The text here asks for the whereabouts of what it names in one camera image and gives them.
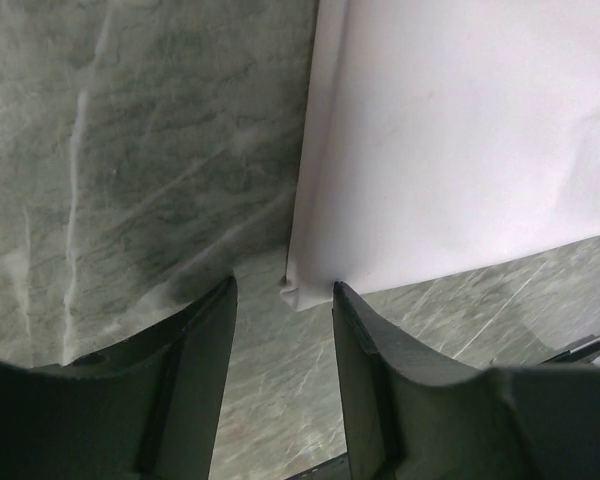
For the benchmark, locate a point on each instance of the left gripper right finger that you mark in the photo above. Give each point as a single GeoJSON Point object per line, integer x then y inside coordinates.
{"type": "Point", "coordinates": [411, 412]}

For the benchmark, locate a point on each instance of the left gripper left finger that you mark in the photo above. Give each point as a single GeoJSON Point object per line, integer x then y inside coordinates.
{"type": "Point", "coordinates": [144, 408]}

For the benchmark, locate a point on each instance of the white t shirt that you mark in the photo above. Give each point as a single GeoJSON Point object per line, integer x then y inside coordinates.
{"type": "Point", "coordinates": [442, 137]}

